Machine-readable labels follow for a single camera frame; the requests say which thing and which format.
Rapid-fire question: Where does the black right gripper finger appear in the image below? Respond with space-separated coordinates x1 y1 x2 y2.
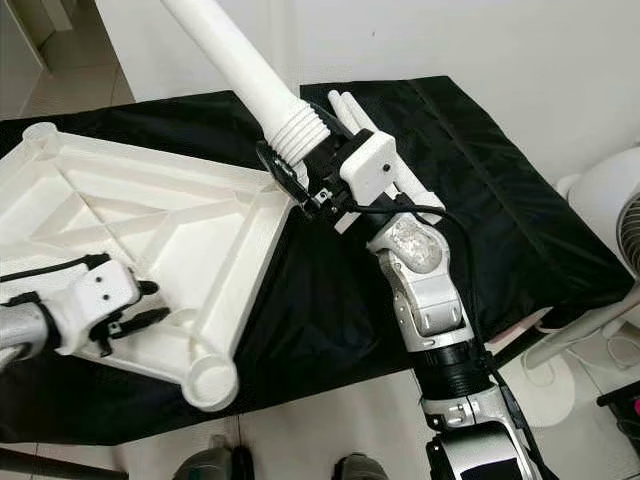
306 100 351 146
257 141 311 201

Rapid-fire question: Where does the white plastic table top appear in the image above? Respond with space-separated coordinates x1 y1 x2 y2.
0 122 306 413

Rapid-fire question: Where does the black quilted cloth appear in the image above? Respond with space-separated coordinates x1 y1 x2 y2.
0 75 636 446

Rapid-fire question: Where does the grey robot left leg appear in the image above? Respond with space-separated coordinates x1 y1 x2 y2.
172 435 253 480

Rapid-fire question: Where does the white round fan base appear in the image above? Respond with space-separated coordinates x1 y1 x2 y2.
520 360 601 429

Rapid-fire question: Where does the black rack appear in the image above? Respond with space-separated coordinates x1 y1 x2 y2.
595 385 640 411

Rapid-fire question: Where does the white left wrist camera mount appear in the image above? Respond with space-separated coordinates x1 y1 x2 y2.
50 258 143 356

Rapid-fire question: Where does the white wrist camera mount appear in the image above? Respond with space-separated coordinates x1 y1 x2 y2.
50 258 143 356
335 130 401 236

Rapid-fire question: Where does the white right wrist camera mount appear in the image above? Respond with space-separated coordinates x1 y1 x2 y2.
335 130 401 236

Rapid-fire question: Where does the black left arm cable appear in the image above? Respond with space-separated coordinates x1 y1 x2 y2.
0 255 111 286

